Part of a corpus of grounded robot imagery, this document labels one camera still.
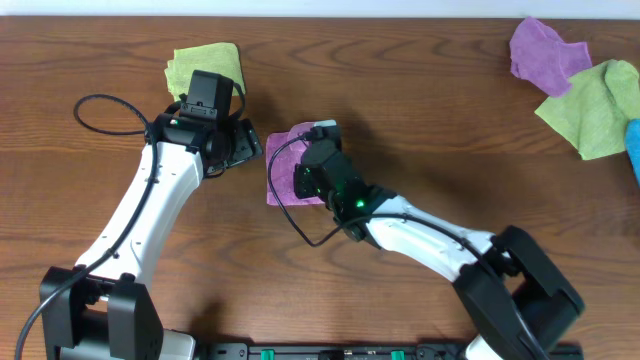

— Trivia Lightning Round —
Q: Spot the purple cloth with white tag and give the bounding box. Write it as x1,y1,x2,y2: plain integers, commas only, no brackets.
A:
265,122,322,206

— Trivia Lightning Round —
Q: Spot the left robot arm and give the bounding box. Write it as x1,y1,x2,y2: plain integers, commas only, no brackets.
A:
32,70,263,360

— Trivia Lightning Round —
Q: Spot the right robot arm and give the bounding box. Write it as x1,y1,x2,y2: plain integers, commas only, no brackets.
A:
294,139,585,359

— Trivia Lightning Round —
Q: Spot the folded green cloth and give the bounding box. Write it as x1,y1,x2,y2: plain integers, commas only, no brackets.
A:
164,42,246,100

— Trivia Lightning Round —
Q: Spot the purple cloth at top right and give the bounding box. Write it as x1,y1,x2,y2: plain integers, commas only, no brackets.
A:
509,17,592,97

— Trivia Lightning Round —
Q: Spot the crumpled green cloth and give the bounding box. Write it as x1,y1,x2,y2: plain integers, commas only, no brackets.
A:
535,60,639,160

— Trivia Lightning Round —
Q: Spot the blue object at right edge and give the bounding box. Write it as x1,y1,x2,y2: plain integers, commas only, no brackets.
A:
624,118,640,183

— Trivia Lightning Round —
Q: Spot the right black camera cable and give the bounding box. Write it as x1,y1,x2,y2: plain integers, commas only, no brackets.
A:
266,132,551,360

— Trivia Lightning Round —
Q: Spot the black camera cable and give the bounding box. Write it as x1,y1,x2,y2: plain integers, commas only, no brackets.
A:
13,82,247,360
266,132,551,360

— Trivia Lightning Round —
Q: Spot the left black camera cable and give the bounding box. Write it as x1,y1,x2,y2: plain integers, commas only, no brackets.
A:
13,82,247,360

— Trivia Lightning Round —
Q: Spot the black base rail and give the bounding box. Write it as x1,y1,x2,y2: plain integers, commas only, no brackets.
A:
194,343,464,360

